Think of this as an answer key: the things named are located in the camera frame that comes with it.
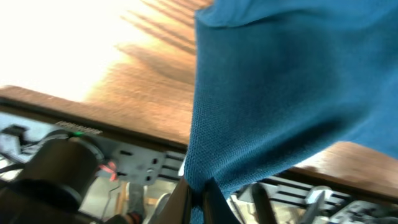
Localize blue polo shirt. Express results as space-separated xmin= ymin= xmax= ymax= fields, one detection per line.
xmin=183 ymin=0 xmax=398 ymax=224

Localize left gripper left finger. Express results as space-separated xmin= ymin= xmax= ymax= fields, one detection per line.
xmin=154 ymin=178 xmax=192 ymax=224

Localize left white clip on rail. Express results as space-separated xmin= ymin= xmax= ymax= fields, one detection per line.
xmin=298 ymin=185 xmax=333 ymax=224

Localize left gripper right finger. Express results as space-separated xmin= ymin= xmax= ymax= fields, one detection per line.
xmin=201 ymin=178 xmax=240 ymax=224

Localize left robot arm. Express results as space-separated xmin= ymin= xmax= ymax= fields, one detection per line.
xmin=1 ymin=132 xmax=240 ymax=223

